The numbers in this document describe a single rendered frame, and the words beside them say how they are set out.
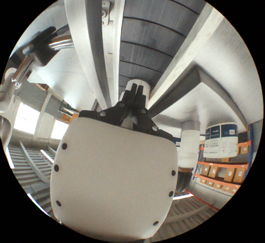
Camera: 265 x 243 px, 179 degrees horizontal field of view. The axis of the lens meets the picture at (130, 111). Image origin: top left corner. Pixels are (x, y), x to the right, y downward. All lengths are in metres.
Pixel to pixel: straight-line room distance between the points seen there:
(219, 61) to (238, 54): 0.06
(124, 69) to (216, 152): 0.43
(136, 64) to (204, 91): 0.15
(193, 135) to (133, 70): 0.30
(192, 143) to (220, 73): 0.25
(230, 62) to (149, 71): 0.20
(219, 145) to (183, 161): 0.18
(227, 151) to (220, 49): 0.35
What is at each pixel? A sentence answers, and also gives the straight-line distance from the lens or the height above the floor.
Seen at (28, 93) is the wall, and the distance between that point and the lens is 5.67.
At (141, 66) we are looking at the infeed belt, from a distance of 0.15.
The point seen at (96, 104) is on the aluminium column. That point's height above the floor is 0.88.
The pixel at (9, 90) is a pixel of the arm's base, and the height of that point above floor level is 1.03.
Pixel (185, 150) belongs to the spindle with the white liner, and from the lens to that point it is 0.35.
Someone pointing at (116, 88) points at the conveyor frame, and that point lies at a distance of 0.23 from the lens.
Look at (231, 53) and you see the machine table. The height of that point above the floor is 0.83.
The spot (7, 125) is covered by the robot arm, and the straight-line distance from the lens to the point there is 0.60.
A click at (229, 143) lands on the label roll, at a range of 0.44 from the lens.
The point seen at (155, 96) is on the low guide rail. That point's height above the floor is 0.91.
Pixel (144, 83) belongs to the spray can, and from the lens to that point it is 0.17.
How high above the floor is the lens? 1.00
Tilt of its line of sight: 20 degrees down
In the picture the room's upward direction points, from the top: 165 degrees counter-clockwise
